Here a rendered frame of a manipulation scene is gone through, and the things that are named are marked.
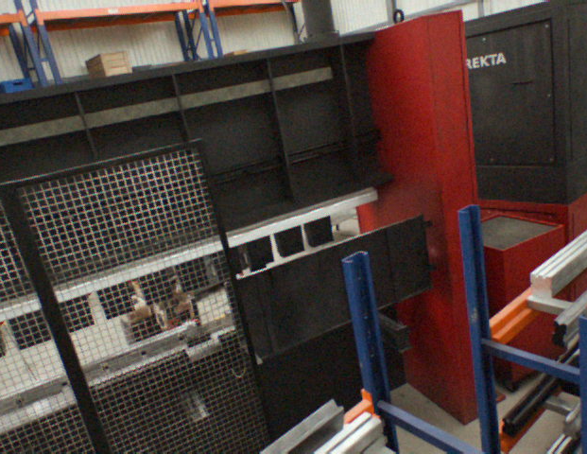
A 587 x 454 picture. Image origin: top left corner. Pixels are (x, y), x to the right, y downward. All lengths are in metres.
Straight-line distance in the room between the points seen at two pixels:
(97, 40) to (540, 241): 7.92
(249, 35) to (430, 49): 8.57
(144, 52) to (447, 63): 7.69
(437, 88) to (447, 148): 0.31
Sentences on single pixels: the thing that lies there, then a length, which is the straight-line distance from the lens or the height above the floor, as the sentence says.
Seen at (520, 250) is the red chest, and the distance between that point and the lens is 3.10.
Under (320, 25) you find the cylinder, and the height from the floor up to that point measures 2.37.
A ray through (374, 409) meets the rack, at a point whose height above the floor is 1.38.
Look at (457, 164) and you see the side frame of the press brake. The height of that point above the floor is 1.57.
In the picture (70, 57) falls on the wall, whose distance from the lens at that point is 9.27.
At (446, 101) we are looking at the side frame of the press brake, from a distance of 2.57.
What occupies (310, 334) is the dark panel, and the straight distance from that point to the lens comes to 2.45.
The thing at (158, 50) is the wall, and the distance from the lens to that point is 9.83.
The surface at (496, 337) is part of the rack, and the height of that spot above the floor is 1.37.
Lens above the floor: 2.13
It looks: 16 degrees down
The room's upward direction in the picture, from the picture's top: 11 degrees counter-clockwise
